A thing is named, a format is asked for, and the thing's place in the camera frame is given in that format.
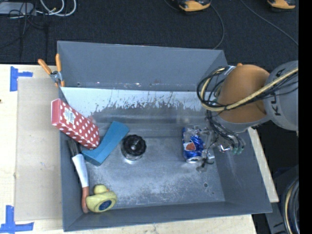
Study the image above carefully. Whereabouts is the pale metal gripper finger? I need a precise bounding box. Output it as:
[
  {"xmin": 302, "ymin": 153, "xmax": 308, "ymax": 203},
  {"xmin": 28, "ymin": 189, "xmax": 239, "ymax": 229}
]
[
  {"xmin": 195, "ymin": 154, "xmax": 216, "ymax": 173},
  {"xmin": 193, "ymin": 125, "xmax": 212, "ymax": 138}
]

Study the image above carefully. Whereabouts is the crushed blue drink can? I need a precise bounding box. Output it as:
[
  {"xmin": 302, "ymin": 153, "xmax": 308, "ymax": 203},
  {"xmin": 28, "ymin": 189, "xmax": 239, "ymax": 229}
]
[{"xmin": 182, "ymin": 127, "xmax": 208, "ymax": 164}]

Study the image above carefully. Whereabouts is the grey metal bin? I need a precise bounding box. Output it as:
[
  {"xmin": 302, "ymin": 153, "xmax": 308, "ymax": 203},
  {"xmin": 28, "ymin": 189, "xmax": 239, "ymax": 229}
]
[{"xmin": 56, "ymin": 40, "xmax": 273, "ymax": 233}]

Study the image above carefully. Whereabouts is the black round jar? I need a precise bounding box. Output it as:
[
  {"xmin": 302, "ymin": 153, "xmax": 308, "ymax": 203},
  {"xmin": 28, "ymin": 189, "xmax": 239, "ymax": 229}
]
[{"xmin": 120, "ymin": 134, "xmax": 148, "ymax": 164}]

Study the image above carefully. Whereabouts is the blue angled flat block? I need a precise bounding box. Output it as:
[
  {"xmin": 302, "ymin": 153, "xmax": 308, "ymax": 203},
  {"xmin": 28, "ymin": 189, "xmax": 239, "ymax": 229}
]
[{"xmin": 80, "ymin": 120, "xmax": 131, "ymax": 167}]

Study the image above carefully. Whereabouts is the yellow rubber duck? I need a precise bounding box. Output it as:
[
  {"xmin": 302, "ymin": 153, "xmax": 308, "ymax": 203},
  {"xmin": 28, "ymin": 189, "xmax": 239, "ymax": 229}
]
[{"xmin": 85, "ymin": 184, "xmax": 118, "ymax": 214}]

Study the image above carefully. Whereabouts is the red white-dotted box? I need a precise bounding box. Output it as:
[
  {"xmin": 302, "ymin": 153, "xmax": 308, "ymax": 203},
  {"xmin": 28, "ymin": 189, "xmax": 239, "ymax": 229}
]
[{"xmin": 50, "ymin": 98, "xmax": 101, "ymax": 150}]

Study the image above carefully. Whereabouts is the pale brown flat board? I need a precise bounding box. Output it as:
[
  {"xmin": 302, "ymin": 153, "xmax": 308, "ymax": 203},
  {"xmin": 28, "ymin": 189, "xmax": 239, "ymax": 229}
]
[{"xmin": 14, "ymin": 77, "xmax": 64, "ymax": 223}]

